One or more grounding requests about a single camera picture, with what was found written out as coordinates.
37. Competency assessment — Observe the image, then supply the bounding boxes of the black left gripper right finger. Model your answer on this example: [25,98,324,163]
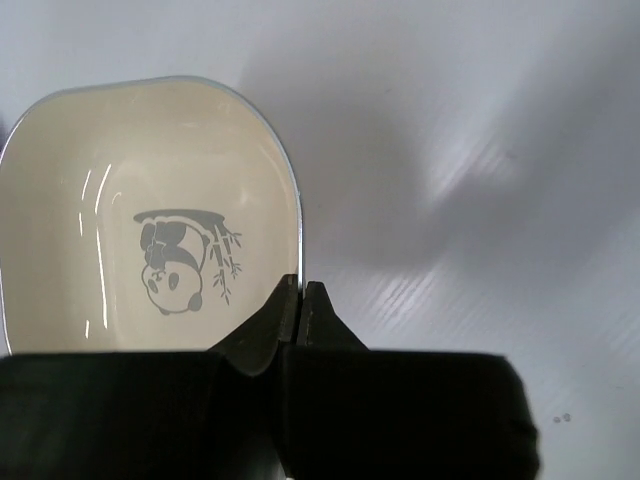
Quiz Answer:
[282,282,540,479]

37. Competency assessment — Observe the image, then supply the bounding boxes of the cream panda plate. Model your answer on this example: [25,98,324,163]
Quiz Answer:
[1,76,304,355]

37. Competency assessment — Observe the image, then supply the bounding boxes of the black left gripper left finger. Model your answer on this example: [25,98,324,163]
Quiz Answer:
[1,275,299,479]

